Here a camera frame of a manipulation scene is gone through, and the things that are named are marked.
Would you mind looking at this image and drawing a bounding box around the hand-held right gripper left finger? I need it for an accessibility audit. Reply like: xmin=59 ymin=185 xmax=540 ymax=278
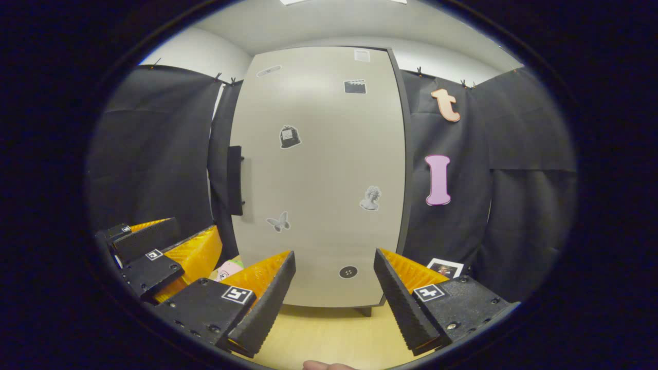
xmin=153 ymin=250 xmax=297 ymax=359

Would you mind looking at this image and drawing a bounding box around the dark grey cabinet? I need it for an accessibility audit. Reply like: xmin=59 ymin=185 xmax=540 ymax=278
xmin=355 ymin=46 xmax=415 ymax=318

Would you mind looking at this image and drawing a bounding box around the small photo card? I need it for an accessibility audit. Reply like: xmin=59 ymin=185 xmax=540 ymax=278
xmin=426 ymin=257 xmax=464 ymax=279

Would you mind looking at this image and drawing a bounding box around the grey cabinet door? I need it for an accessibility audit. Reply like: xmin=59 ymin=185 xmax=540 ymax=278
xmin=229 ymin=46 xmax=412 ymax=309

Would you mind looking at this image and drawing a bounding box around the black door handle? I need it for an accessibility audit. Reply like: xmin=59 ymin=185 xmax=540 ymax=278
xmin=227 ymin=145 xmax=245 ymax=216

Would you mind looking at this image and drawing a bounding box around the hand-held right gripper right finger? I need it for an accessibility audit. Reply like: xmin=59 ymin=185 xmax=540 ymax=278
xmin=373 ymin=248 xmax=521 ymax=357

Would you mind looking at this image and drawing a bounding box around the black backdrop cloth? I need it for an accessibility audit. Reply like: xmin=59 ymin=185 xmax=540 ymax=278
xmin=87 ymin=64 xmax=577 ymax=304

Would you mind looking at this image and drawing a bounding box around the ceiling light panel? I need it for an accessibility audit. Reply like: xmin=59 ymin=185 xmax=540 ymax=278
xmin=280 ymin=0 xmax=407 ymax=5

